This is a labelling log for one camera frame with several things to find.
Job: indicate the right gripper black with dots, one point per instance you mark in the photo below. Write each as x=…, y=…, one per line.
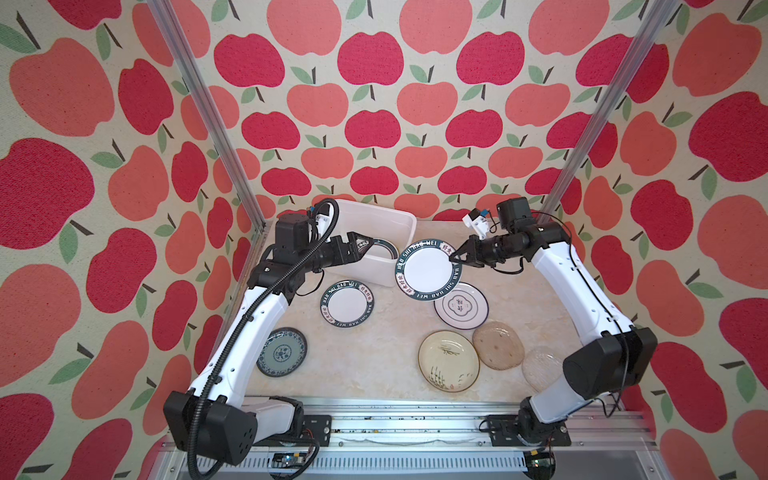
x=471, y=246

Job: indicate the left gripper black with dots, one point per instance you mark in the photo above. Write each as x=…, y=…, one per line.
x=353, y=256

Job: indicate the small teal rim plate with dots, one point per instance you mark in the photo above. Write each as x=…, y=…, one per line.
x=387, y=247

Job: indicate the teal rim lettered plate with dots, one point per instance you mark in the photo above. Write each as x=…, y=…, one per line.
x=347, y=304
x=424, y=272

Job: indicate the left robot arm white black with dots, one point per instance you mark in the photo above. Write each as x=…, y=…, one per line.
x=208, y=421

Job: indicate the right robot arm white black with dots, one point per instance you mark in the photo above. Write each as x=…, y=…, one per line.
x=614, y=353

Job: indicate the white plastic bin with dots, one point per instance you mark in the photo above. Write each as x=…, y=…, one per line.
x=379, y=223

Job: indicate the brown glass plate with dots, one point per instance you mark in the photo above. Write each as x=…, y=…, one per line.
x=498, y=346

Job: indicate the cream plate with plant drawing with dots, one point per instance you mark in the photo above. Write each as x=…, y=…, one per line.
x=448, y=361

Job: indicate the blue patterned plate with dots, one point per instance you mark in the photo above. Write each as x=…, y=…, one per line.
x=284, y=352

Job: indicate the clear glass plate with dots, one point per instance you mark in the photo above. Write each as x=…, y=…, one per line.
x=541, y=367

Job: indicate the white plate with black ring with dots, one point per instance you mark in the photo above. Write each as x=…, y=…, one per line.
x=465, y=307

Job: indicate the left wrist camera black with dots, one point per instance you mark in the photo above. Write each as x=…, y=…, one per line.
x=292, y=238

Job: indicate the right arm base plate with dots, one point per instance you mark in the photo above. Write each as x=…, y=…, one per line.
x=510, y=431

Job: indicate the aluminium frame post right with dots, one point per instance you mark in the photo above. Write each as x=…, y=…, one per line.
x=650, y=28

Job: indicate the aluminium frame post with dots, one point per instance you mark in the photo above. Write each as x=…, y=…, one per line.
x=172, y=31
x=650, y=28

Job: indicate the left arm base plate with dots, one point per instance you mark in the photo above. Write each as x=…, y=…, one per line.
x=306, y=429

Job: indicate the aluminium front rail frame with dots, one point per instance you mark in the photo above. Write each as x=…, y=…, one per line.
x=399, y=439

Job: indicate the aluminium frame post left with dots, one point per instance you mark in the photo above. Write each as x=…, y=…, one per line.
x=172, y=31

